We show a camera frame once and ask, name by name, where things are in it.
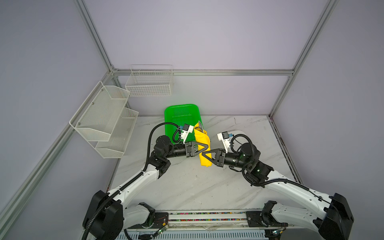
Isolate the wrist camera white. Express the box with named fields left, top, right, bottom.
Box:
left=217, top=132, right=234, bottom=153
left=181, top=124, right=194, bottom=143

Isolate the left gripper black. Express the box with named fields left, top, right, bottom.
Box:
left=165, top=140, right=208, bottom=159

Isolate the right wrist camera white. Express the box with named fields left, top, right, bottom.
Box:
left=217, top=132, right=234, bottom=153

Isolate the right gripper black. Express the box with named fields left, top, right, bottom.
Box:
left=201, top=147, right=250, bottom=170

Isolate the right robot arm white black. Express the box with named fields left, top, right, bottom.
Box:
left=202, top=143, right=354, bottom=240

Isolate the aluminium front rail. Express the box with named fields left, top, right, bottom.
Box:
left=82, top=207, right=331, bottom=232

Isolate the silver knife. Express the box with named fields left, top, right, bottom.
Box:
left=198, top=121, right=204, bottom=133

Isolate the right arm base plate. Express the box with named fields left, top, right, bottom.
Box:
left=246, top=211, right=288, bottom=228

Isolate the green plastic basket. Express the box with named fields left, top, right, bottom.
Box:
left=164, top=104, right=203, bottom=144

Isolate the white mesh two-tier shelf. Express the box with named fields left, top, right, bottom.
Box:
left=69, top=82, right=139, bottom=159

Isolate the white wire basket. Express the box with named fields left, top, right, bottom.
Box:
left=125, top=65, right=174, bottom=97

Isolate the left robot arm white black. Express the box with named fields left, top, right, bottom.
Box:
left=82, top=136, right=209, bottom=240

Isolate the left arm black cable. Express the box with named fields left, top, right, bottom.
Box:
left=81, top=121, right=181, bottom=240

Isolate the white rectangular dish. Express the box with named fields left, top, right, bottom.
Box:
left=229, top=130, right=254, bottom=145

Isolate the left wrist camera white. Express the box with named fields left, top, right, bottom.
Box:
left=181, top=124, right=194, bottom=143

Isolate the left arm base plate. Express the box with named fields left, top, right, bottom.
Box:
left=129, top=212, right=169, bottom=229

